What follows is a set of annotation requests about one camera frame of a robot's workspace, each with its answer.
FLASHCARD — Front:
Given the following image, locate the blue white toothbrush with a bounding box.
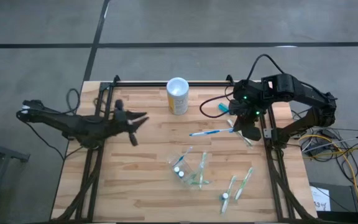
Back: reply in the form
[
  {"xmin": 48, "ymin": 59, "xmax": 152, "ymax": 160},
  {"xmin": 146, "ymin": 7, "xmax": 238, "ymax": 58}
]
[
  {"xmin": 172, "ymin": 146, "xmax": 194, "ymax": 167},
  {"xmin": 188, "ymin": 127, "xmax": 234, "ymax": 138}
]

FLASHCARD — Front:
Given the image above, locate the black flat case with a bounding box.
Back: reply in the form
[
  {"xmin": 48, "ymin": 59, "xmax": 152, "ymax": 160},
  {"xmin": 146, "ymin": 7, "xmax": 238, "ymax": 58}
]
[{"xmin": 308, "ymin": 182, "xmax": 358, "ymax": 213}]

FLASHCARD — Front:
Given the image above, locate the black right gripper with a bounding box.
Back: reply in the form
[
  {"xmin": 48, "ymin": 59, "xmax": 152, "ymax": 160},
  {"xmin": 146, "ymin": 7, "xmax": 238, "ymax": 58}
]
[{"xmin": 229, "ymin": 80, "xmax": 270, "ymax": 142}]

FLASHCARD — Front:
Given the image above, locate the grey floor cable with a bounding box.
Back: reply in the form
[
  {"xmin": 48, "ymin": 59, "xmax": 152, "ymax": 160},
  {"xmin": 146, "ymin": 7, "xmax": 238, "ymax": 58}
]
[{"xmin": 301, "ymin": 138, "xmax": 358, "ymax": 153}]

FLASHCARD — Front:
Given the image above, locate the white paper sheet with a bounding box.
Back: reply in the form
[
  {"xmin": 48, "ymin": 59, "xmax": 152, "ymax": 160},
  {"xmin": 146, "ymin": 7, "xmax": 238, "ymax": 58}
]
[{"xmin": 310, "ymin": 185, "xmax": 331, "ymax": 212}]

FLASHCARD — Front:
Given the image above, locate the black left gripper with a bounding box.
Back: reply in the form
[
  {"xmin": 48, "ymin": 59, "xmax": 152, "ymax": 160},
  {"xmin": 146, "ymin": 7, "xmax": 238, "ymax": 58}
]
[{"xmin": 104, "ymin": 99, "xmax": 150, "ymax": 147}]

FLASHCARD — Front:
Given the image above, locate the black cable bundle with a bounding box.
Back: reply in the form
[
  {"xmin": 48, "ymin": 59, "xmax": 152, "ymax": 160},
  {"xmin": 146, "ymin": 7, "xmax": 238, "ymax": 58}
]
[{"xmin": 300, "ymin": 124, "xmax": 358, "ymax": 162}]

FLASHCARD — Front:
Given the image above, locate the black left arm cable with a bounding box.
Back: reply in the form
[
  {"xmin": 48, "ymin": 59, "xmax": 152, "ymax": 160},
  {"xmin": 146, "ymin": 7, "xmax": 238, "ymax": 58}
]
[{"xmin": 65, "ymin": 88, "xmax": 82, "ymax": 115}]

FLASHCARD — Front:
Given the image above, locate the black aluminium rig frame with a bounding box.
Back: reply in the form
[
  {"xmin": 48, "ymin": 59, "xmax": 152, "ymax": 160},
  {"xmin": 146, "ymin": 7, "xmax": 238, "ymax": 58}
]
[{"xmin": 50, "ymin": 74, "xmax": 318, "ymax": 224}]

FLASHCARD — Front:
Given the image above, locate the white wipes canister yellow label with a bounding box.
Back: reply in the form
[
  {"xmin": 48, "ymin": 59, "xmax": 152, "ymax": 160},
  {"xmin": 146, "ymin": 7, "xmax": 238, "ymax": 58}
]
[{"xmin": 165, "ymin": 77, "xmax": 190, "ymax": 116}]

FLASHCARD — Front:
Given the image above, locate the clear acrylic organizer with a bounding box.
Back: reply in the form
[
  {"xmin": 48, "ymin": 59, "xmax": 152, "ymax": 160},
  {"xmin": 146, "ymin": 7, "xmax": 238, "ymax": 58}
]
[{"xmin": 167, "ymin": 146, "xmax": 213, "ymax": 191}]

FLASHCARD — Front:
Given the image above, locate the white toothbrush right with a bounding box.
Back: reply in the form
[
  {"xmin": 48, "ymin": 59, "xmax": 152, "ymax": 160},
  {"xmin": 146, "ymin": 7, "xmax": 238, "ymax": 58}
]
[{"xmin": 226, "ymin": 118, "xmax": 256, "ymax": 147}]

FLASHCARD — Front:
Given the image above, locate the black power brick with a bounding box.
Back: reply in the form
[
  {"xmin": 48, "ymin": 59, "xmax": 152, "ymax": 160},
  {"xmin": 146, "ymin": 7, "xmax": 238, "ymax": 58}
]
[{"xmin": 317, "ymin": 128, "xmax": 338, "ymax": 140}]

